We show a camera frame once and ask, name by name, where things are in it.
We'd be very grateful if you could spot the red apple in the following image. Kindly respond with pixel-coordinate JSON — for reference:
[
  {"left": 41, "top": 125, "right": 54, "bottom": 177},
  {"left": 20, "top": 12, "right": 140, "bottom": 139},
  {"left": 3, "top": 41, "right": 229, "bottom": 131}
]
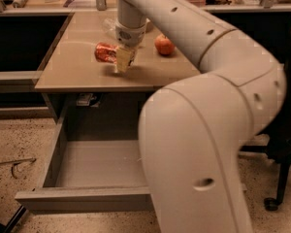
[{"left": 154, "top": 34, "right": 175, "bottom": 55}]

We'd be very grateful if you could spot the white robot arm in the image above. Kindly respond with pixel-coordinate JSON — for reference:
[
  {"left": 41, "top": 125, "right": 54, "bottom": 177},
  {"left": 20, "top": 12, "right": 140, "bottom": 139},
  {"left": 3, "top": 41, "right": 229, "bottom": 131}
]
[{"left": 117, "top": 0, "right": 286, "bottom": 233}]

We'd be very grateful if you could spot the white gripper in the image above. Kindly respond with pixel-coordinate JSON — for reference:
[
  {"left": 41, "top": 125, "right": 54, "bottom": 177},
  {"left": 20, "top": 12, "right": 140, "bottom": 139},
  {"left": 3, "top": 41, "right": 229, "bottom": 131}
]
[{"left": 115, "top": 20, "right": 146, "bottom": 73}]

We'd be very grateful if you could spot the clear plastic water bottle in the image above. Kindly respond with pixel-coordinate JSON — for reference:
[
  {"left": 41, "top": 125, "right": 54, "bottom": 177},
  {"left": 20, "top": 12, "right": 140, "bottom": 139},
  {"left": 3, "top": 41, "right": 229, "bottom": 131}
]
[{"left": 102, "top": 18, "right": 115, "bottom": 38}]

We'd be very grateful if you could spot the white bowl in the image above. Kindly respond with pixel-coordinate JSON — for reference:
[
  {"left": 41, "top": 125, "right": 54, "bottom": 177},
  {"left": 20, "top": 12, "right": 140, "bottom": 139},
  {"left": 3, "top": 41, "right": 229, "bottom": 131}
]
[{"left": 145, "top": 18, "right": 153, "bottom": 33}]

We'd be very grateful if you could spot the grey cabinet with beige top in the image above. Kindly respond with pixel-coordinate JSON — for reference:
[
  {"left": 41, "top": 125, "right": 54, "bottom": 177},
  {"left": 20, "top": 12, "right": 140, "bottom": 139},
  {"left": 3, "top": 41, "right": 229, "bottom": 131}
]
[{"left": 36, "top": 10, "right": 199, "bottom": 118}]

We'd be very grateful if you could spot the black office chair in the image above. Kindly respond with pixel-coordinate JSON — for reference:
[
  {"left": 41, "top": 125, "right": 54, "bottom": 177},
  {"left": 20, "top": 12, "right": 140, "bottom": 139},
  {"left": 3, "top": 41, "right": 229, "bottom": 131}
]
[{"left": 242, "top": 30, "right": 291, "bottom": 211}]

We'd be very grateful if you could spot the open grey top drawer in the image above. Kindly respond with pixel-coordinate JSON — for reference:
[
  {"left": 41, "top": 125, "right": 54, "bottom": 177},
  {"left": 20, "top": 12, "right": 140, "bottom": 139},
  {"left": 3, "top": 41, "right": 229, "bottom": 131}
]
[{"left": 16, "top": 99, "right": 152, "bottom": 214}]

